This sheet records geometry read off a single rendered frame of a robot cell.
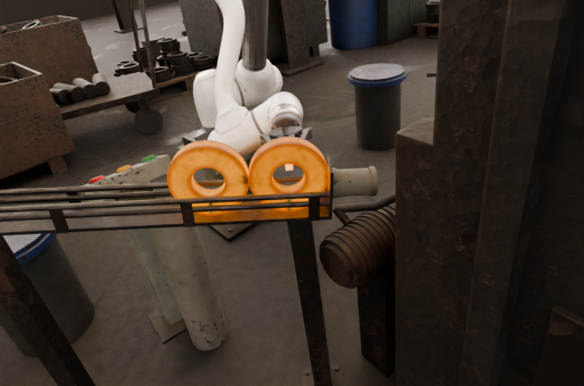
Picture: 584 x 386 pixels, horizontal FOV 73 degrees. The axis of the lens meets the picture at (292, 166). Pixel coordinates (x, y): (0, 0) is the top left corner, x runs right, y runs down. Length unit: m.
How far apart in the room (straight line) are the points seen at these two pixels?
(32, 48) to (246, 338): 3.50
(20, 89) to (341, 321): 2.19
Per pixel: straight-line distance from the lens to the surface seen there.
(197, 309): 1.29
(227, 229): 1.83
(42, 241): 1.44
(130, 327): 1.62
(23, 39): 4.33
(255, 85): 1.71
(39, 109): 2.83
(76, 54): 4.41
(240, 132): 1.11
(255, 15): 1.53
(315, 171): 0.77
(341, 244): 0.87
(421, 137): 0.52
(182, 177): 0.78
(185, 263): 1.17
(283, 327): 1.42
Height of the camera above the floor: 1.10
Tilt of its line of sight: 29 degrees down
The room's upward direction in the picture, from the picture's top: 8 degrees counter-clockwise
